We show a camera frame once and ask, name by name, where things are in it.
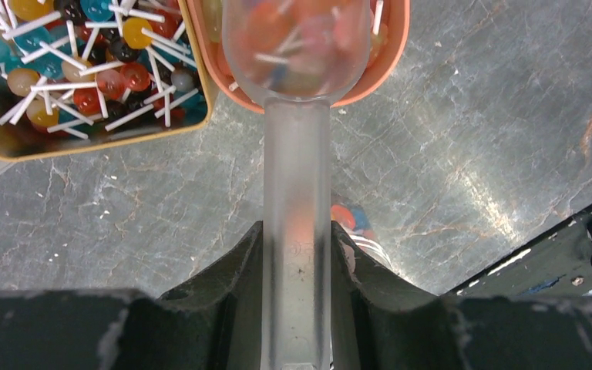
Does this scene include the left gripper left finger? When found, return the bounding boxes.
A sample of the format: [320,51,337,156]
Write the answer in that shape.
[0,223,262,369]

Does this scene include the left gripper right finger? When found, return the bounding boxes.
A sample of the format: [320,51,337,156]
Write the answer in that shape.
[331,223,592,369]

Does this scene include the clear plastic scoop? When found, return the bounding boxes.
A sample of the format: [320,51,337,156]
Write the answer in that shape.
[221,1,372,369]

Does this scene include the yellow tin of lollipops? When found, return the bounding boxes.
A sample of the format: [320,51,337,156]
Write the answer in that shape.
[0,1,212,163]

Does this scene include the pink tin of lollipops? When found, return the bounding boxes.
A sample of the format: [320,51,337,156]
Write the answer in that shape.
[180,1,410,114]

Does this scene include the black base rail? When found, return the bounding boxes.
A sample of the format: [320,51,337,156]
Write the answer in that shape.
[451,204,592,297]

